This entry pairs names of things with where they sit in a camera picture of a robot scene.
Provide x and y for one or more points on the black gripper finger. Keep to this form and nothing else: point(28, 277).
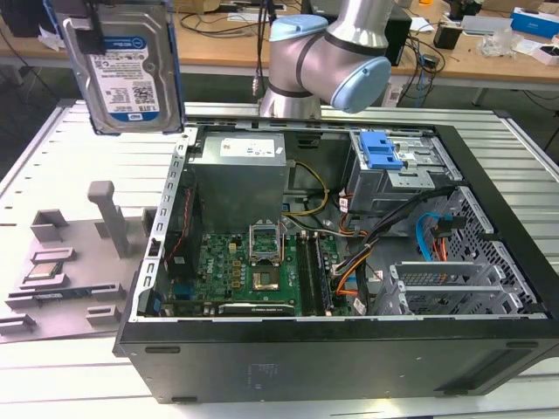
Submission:
point(91, 41)

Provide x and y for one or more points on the hard disk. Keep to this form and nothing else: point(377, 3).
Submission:
point(131, 87)

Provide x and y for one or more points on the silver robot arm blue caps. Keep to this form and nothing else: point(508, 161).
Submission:
point(305, 65)

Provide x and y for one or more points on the metal disk bay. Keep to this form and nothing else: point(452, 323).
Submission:
point(436, 283)

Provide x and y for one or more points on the crumpled white paper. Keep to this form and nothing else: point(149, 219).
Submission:
point(52, 38)

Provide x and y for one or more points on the large black box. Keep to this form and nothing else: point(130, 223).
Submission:
point(28, 17)

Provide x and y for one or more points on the wooden desk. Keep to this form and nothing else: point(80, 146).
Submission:
point(218, 48)

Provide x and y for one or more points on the grey power supply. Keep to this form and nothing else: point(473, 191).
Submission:
point(236, 183)

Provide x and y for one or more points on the grey parts rack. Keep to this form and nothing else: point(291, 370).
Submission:
point(87, 262)

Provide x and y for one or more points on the silver CPU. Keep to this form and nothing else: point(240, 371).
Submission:
point(43, 271)

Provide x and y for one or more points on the black case fan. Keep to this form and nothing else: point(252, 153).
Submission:
point(181, 262)

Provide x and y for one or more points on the green motherboard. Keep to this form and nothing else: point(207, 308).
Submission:
point(218, 270)

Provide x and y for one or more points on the CPU socket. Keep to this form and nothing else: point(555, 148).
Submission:
point(265, 279)

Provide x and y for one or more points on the blue drive latch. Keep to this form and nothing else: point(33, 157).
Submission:
point(375, 150)

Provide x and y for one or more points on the black computer tower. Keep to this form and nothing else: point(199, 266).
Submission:
point(399, 39)

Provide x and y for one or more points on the black graphics card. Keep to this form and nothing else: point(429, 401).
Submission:
point(257, 309)

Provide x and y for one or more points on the black RAM slot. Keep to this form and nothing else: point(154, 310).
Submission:
point(305, 279)
point(322, 279)

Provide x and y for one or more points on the metal drive cage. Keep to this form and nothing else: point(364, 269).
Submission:
point(393, 187)

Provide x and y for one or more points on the small black box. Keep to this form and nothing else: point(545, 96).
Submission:
point(445, 37)

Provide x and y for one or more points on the black open PC case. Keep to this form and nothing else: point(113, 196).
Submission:
point(305, 362)

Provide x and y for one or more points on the flat grey box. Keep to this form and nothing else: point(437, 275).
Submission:
point(485, 25)

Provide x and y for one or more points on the clear plastic bag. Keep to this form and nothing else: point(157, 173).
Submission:
point(500, 43)

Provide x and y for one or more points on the blue cardboard box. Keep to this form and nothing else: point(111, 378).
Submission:
point(535, 19)

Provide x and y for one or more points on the white box black inside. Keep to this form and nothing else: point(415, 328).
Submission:
point(546, 53)

